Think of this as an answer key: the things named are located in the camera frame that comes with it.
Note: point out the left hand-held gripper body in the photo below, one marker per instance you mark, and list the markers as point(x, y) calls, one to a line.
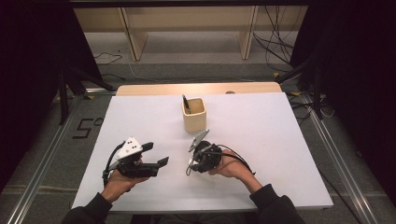
point(130, 149)

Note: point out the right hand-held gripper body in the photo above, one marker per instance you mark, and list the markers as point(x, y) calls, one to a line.
point(207, 157)

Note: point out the beige square pen cup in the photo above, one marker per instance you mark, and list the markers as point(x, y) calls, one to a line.
point(194, 123)

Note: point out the black pen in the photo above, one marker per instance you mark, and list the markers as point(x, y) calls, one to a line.
point(186, 104)

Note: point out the person's right hand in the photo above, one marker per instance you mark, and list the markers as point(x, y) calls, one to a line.
point(232, 166)

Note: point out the person's left hand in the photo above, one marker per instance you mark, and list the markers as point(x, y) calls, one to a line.
point(120, 185)

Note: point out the wooden table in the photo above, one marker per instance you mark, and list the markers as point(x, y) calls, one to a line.
point(155, 89)

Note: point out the white board sheet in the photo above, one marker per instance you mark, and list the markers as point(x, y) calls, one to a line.
point(264, 140)

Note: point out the black stand legs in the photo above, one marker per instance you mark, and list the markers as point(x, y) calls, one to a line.
point(63, 93)
point(317, 90)

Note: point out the aluminium floor rail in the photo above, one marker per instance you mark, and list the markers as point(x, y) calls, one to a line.
point(339, 165)
point(40, 168)

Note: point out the light wooden desk frame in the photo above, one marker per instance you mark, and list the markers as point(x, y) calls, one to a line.
point(137, 40)

